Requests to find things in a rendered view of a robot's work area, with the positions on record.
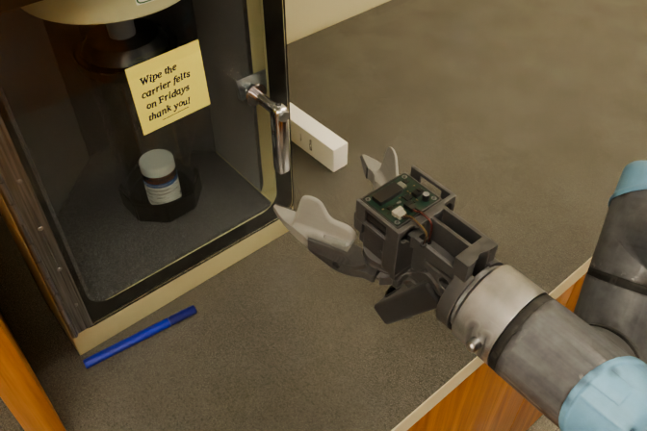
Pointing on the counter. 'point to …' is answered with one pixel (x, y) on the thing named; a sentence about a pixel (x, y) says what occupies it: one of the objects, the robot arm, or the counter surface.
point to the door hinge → (41, 259)
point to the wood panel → (23, 387)
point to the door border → (76, 311)
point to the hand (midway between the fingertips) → (323, 188)
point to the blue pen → (139, 337)
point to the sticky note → (168, 87)
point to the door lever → (274, 126)
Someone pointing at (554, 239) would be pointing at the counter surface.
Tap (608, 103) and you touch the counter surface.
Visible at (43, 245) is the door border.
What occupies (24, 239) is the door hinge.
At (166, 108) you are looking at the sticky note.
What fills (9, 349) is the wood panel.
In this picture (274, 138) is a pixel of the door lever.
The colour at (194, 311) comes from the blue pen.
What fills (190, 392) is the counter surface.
